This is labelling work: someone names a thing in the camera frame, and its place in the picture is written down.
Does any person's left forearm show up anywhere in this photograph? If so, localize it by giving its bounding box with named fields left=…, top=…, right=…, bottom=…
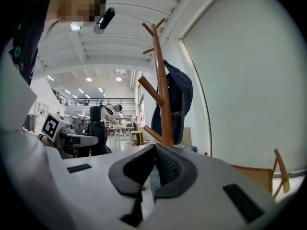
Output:
left=41, top=137, right=58, bottom=149

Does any wooden shelf unit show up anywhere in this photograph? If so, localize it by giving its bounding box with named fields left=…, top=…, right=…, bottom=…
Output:
left=231, top=148, right=291, bottom=200

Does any black mezzanine railing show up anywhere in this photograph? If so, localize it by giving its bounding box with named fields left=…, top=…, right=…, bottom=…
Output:
left=64, top=97, right=136, bottom=107

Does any black t-shirt with colourful print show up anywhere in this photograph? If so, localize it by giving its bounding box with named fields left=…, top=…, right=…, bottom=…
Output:
left=9, top=0, right=53, bottom=86

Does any person's head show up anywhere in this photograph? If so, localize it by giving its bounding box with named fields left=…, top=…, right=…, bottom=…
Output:
left=47, top=0, right=109, bottom=32

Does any yellow stool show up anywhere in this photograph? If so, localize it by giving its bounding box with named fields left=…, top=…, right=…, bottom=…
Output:
left=130, top=130, right=146, bottom=146

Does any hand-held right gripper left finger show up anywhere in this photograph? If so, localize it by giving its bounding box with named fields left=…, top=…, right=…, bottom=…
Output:
left=55, top=144, right=157, bottom=230

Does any white table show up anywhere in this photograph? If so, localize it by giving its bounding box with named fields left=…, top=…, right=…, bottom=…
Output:
left=112, top=125, right=135, bottom=151

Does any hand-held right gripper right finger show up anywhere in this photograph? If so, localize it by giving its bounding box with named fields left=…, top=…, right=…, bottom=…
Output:
left=143, top=144, right=283, bottom=230

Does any black head-mounted camera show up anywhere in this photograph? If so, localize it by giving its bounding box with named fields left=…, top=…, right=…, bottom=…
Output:
left=93, top=7, right=116, bottom=35

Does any brown wooden coat rack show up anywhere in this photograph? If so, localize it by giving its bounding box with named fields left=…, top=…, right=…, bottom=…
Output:
left=138, top=17, right=176, bottom=148

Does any narrow cardboard box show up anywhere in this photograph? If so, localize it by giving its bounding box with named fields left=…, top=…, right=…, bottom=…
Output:
left=183, top=126, right=192, bottom=146

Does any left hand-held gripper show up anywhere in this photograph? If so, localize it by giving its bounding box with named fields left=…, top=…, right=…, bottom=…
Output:
left=41, top=113, right=99, bottom=150

